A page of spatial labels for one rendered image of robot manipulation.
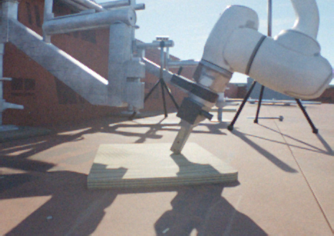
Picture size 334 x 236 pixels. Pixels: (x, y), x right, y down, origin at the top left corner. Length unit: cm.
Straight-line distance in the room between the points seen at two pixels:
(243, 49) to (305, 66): 13
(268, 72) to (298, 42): 9
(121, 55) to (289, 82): 42
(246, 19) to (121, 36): 33
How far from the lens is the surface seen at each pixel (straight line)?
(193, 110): 53
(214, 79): 54
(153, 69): 182
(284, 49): 53
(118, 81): 65
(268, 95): 644
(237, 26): 55
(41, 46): 89
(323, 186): 56
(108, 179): 45
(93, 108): 172
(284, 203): 44
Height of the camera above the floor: 18
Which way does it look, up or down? 4 degrees down
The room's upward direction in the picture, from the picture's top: 1 degrees clockwise
